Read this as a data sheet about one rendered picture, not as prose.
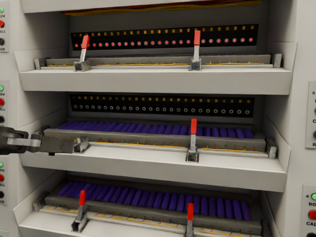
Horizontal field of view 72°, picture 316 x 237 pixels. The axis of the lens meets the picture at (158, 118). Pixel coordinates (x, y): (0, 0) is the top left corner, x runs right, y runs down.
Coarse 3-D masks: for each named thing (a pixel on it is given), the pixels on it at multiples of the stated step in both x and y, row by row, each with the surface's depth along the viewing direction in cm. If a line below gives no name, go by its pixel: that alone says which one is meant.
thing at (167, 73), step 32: (96, 32) 65; (128, 32) 63; (160, 32) 62; (192, 32) 60; (224, 32) 58; (256, 32) 57; (32, 64) 57; (64, 64) 57; (96, 64) 56; (128, 64) 53; (160, 64) 51; (192, 64) 47; (224, 64) 50; (256, 64) 48; (288, 64) 42
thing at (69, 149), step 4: (64, 140) 44; (68, 140) 45; (72, 140) 47; (68, 144) 46; (72, 144) 47; (68, 148) 46; (72, 148) 47; (48, 152) 40; (60, 152) 43; (64, 152) 44; (68, 152) 46; (72, 152) 47
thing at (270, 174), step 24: (48, 120) 64; (216, 120) 60; (240, 120) 59; (72, 168) 52; (96, 168) 51; (120, 168) 49; (144, 168) 48; (168, 168) 46; (192, 168) 45; (216, 168) 44; (240, 168) 43; (264, 168) 43
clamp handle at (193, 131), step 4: (192, 120) 48; (196, 120) 48; (192, 124) 48; (196, 124) 48; (192, 128) 47; (196, 128) 47; (192, 132) 47; (196, 132) 48; (192, 136) 47; (192, 140) 47; (192, 144) 47; (192, 148) 47
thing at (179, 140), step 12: (48, 132) 59; (60, 132) 58; (72, 132) 57; (84, 132) 57; (96, 132) 57; (108, 132) 56; (120, 132) 56; (132, 144) 53; (144, 144) 52; (156, 144) 54; (168, 144) 53; (180, 144) 51; (204, 144) 51; (216, 144) 50; (228, 144) 50; (240, 144) 49; (252, 144) 49; (264, 144) 48
